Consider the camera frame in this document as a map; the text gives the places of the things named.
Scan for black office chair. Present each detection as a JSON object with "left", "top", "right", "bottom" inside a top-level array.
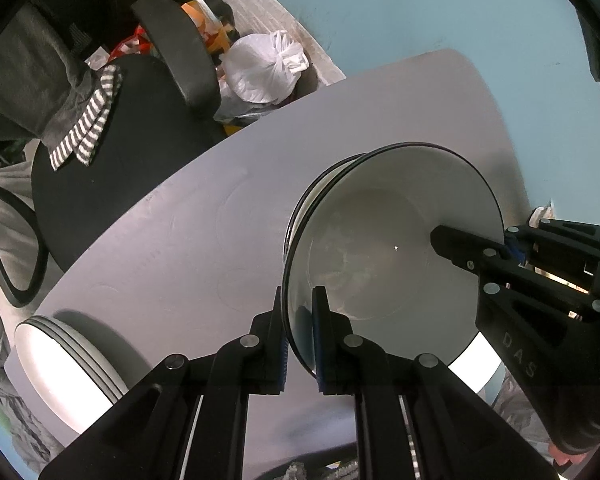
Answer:
[{"left": 0, "top": 0, "right": 231, "bottom": 311}]

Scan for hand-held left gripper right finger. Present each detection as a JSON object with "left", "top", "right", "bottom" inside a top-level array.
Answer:
[{"left": 310, "top": 285, "right": 563, "bottom": 480}]

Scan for dark grey robe striped cuffs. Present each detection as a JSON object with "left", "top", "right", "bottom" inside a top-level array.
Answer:
[{"left": 0, "top": 0, "right": 126, "bottom": 171}]

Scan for red and white bag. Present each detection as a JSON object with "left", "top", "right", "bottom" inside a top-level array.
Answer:
[{"left": 112, "top": 25, "right": 153, "bottom": 58}]

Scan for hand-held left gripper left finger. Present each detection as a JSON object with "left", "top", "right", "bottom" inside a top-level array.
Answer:
[{"left": 37, "top": 285, "right": 291, "bottom": 480}]

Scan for orange plastic object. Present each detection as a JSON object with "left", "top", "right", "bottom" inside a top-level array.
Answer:
[{"left": 180, "top": 0, "right": 238, "bottom": 56}]

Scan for person's right hand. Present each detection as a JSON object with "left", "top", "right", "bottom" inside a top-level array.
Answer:
[{"left": 550, "top": 445, "right": 588, "bottom": 471}]

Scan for white knotted plastic bag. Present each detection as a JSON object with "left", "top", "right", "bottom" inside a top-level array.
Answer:
[{"left": 220, "top": 30, "right": 311, "bottom": 106}]

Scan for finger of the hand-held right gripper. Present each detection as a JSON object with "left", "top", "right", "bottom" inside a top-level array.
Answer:
[
  {"left": 430, "top": 224, "right": 600, "bottom": 323},
  {"left": 502, "top": 217, "right": 600, "bottom": 276}
]

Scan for white bowl black rim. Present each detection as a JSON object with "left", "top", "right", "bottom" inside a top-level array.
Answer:
[
  {"left": 281, "top": 142, "right": 506, "bottom": 381},
  {"left": 286, "top": 142, "right": 505, "bottom": 396}
]

